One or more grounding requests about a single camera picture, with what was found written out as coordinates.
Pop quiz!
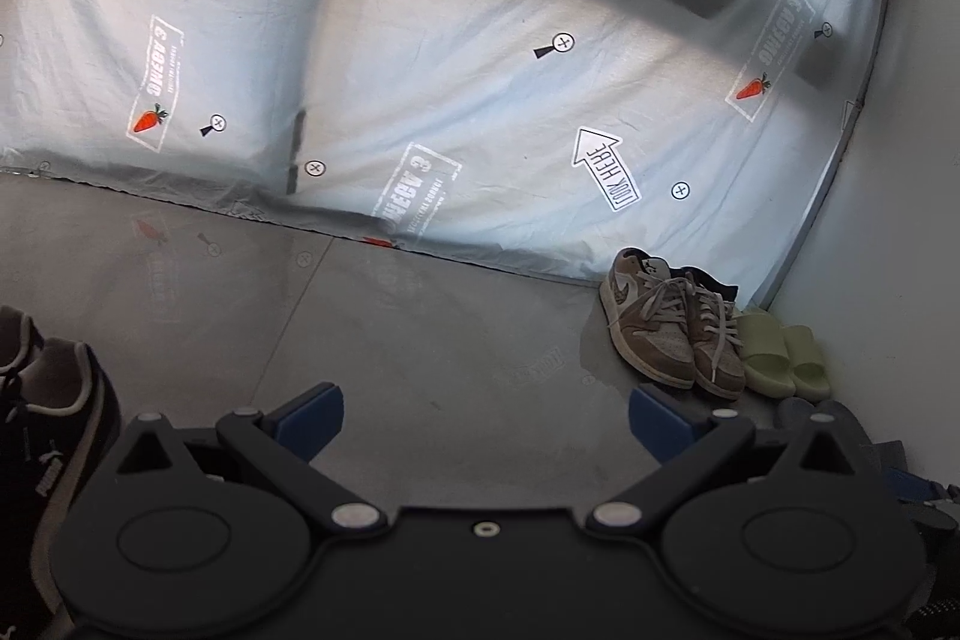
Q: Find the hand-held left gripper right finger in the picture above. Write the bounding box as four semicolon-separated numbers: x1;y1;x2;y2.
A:
586;383;860;531

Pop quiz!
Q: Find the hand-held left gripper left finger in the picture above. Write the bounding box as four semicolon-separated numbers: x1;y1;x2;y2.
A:
112;383;387;531

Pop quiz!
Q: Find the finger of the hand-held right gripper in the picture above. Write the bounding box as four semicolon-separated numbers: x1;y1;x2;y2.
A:
870;440;960;507

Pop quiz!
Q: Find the tan sneaker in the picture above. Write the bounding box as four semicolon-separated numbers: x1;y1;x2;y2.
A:
600;248;698;390
679;265;747;401

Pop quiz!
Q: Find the green slide sandal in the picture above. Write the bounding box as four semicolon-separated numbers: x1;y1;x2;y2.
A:
780;325;833;402
731;310;796;399

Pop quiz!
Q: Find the black sneaker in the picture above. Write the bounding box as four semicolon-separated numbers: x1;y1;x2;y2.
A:
0;305;46;408
0;340;122;640

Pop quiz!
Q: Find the white printed curtain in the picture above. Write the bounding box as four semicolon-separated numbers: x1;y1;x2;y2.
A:
0;0;897;311

